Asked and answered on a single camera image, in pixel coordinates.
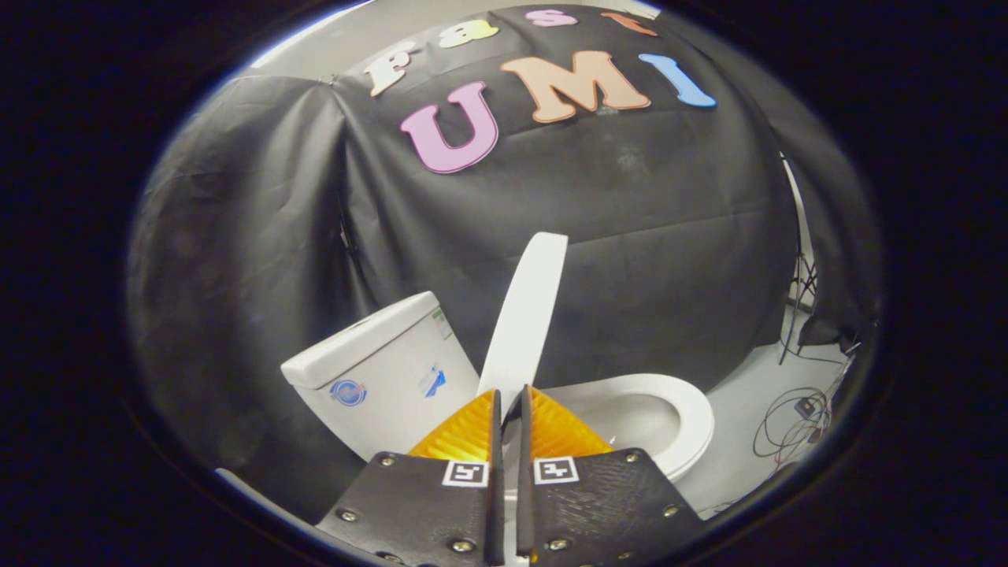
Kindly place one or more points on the white ceramic toilet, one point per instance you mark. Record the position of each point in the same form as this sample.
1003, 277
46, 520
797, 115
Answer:
378, 370

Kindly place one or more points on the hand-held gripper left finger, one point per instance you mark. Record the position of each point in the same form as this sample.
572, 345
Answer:
417, 512

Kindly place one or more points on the black backdrop cloth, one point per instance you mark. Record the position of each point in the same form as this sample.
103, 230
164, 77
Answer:
646, 236

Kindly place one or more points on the black power adapter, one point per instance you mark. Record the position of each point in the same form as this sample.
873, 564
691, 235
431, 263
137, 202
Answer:
805, 407

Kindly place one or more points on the white toilet lid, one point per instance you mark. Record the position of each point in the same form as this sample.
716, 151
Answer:
524, 315

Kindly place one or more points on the white toilet seat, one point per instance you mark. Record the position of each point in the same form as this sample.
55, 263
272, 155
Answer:
693, 425

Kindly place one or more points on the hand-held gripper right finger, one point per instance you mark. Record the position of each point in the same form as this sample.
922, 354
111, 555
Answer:
606, 512

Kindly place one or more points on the black light stand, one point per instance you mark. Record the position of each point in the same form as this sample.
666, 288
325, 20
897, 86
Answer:
799, 260

